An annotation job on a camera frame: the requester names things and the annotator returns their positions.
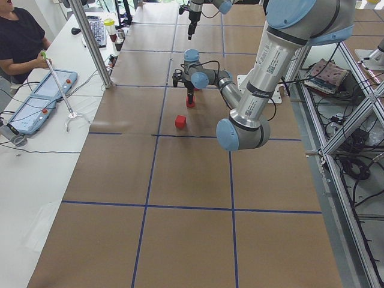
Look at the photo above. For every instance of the grey clamp mount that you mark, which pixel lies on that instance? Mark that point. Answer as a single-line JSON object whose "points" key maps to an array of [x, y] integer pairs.
{"points": [[12, 134]]}

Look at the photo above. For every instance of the red block hidden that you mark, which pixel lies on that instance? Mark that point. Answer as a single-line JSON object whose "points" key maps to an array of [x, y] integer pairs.
{"points": [[180, 122]]}

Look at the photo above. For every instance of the lower teach pendant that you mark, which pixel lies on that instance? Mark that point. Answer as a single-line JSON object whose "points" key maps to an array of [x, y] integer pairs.
{"points": [[32, 114]]}

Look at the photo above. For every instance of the yellow lid cup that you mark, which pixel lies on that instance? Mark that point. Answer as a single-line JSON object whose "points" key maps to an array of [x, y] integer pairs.
{"points": [[111, 29]]}

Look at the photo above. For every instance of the metal cup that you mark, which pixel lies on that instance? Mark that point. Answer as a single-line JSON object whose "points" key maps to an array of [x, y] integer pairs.
{"points": [[120, 34]]}

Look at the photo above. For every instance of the person's hand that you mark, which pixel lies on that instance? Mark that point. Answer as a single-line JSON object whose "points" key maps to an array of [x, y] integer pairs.
{"points": [[41, 62]]}

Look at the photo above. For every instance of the grabber reacher stick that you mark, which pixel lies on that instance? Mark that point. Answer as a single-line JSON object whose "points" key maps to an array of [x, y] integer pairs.
{"points": [[72, 114]]}

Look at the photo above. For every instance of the black keyboard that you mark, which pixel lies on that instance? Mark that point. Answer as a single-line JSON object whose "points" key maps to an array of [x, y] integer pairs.
{"points": [[99, 32]]}

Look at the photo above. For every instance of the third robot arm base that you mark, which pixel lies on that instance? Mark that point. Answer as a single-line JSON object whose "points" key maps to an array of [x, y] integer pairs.
{"points": [[371, 58]]}

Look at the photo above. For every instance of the aluminium frame post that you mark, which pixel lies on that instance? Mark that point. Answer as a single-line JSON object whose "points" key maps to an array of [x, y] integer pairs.
{"points": [[77, 8]]}

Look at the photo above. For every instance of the black computer mouse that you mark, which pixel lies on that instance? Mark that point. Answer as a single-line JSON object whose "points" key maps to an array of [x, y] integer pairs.
{"points": [[75, 30]]}

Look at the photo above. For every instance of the person in black shirt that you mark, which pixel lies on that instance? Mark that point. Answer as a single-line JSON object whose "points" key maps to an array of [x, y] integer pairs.
{"points": [[22, 40]]}

